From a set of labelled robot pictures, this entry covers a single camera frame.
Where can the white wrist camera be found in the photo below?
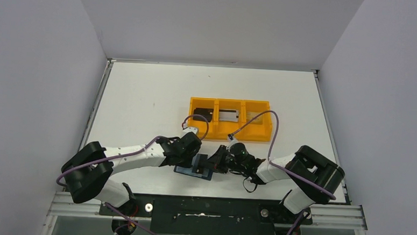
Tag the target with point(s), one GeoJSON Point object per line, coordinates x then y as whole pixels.
{"type": "Point", "coordinates": [188, 129]}
{"type": "Point", "coordinates": [232, 140]}

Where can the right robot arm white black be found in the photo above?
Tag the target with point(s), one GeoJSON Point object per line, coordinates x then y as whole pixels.
{"type": "Point", "coordinates": [316, 177]}

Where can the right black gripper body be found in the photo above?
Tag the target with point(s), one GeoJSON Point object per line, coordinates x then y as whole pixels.
{"type": "Point", "coordinates": [219, 158]}

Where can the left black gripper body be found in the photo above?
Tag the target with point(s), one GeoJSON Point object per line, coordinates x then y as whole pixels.
{"type": "Point", "coordinates": [195, 158]}

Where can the grey chip credit card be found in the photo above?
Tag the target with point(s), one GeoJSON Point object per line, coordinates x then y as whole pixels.
{"type": "Point", "coordinates": [199, 164]}

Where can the orange three-compartment bin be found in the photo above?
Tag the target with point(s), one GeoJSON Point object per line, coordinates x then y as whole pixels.
{"type": "Point", "coordinates": [243, 131]}

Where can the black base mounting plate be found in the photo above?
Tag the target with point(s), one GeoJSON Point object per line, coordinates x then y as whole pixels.
{"type": "Point", "coordinates": [213, 216]}

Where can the black card in bin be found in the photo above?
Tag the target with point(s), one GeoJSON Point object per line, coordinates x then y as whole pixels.
{"type": "Point", "coordinates": [202, 114]}

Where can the blue leather card holder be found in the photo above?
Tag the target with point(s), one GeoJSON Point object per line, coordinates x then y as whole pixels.
{"type": "Point", "coordinates": [188, 172]}

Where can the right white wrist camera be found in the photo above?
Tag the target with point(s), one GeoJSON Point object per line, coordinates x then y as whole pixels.
{"type": "Point", "coordinates": [232, 140]}

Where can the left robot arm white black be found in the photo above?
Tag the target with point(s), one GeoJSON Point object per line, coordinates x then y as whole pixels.
{"type": "Point", "coordinates": [87, 175]}

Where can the gold card in bin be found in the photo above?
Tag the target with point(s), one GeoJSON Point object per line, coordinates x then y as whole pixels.
{"type": "Point", "coordinates": [254, 117]}

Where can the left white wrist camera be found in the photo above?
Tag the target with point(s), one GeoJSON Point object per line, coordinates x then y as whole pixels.
{"type": "Point", "coordinates": [188, 129]}

